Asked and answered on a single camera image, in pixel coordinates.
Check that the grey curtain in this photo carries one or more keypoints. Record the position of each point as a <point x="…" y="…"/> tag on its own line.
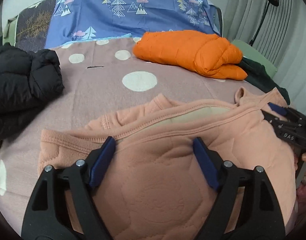
<point x="281" y="40"/>

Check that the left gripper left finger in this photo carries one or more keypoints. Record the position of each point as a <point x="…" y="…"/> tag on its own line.
<point x="61" y="205"/>

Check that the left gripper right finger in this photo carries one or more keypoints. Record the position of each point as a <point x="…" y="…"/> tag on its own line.
<point x="260" y="216"/>

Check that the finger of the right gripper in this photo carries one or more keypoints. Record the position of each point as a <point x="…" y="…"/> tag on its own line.
<point x="278" y="109"/>

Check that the black puffer jacket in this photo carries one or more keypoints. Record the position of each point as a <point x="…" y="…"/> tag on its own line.
<point x="28" y="82"/>

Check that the black floor lamp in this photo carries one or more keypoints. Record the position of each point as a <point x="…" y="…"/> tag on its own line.
<point x="274" y="3"/>

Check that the green headboard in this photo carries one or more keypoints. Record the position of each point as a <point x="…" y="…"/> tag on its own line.
<point x="10" y="31"/>

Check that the orange puffer jacket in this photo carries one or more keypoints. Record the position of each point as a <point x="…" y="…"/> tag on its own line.
<point x="208" y="55"/>

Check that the blue tree print sheet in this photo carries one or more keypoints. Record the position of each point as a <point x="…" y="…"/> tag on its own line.
<point x="83" y="20"/>

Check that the dark tree print cover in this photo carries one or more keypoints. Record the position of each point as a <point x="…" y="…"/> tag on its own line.
<point x="33" y="24"/>

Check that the green pillow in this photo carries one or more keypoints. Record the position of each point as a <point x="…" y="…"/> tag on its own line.
<point x="252" y="54"/>

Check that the pink sleeve right forearm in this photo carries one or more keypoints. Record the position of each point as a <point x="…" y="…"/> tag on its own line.
<point x="301" y="198"/>

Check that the pink polka dot bedspread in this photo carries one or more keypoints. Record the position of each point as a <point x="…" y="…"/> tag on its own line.
<point x="98" y="78"/>

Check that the dark green garment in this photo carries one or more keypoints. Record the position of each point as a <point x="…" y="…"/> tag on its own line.
<point x="257" y="76"/>

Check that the pink quilted jacket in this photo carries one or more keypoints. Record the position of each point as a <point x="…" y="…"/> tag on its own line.
<point x="154" y="187"/>

